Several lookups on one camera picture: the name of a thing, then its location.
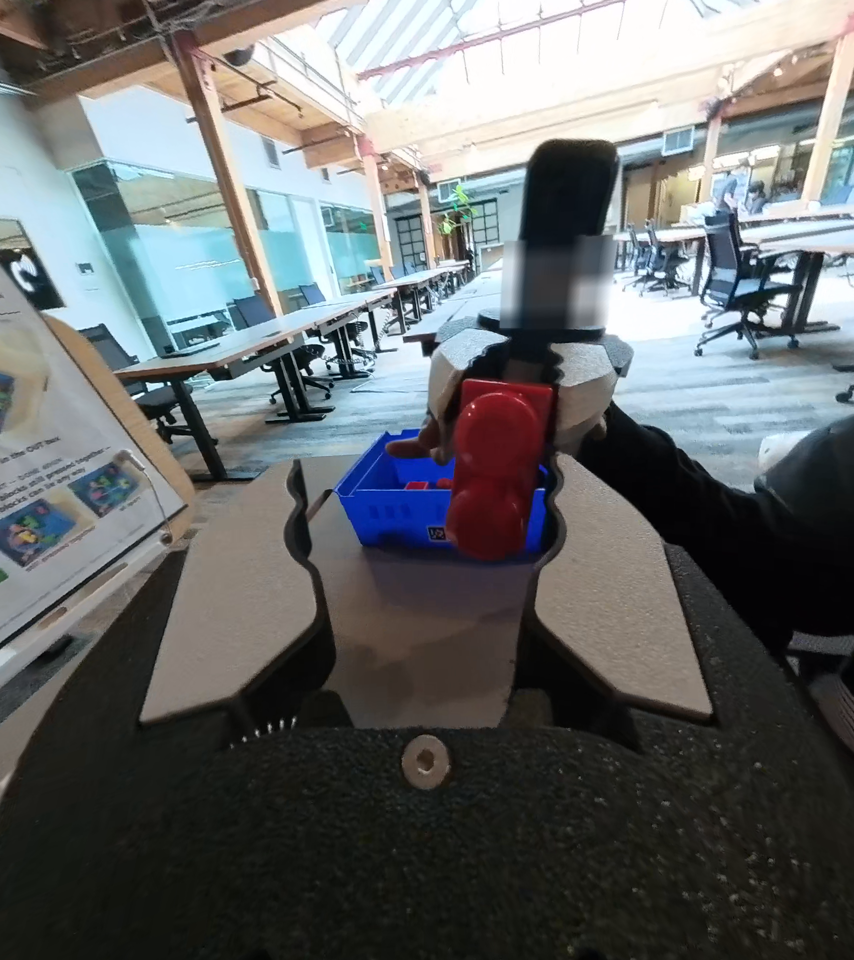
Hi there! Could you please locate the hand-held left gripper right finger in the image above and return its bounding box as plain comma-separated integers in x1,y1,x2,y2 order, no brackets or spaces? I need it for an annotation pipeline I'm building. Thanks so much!
529,455,714,724

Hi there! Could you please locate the blue bin with white label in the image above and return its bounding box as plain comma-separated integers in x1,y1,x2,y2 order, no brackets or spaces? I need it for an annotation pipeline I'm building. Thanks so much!
337,431,551,559

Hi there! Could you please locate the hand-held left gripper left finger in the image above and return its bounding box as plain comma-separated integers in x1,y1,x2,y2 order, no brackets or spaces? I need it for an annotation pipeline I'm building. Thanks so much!
142,458,335,726

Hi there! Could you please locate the wooden background desk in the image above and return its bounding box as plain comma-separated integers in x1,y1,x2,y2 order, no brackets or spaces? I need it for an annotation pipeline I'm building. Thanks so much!
115,293,383,481

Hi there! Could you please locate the printed instruction sheet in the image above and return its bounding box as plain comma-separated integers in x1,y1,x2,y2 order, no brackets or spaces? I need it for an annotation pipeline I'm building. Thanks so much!
0,195,188,691

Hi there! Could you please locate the grey background table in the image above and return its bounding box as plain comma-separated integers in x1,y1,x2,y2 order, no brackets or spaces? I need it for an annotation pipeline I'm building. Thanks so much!
615,195,854,339

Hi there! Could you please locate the red two-stud mega block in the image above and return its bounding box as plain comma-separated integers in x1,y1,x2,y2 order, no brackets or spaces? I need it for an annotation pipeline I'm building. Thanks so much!
447,380,555,564

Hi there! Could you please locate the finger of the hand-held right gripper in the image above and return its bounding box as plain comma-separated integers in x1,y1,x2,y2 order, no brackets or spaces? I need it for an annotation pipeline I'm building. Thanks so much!
552,342,620,454
427,330,476,436

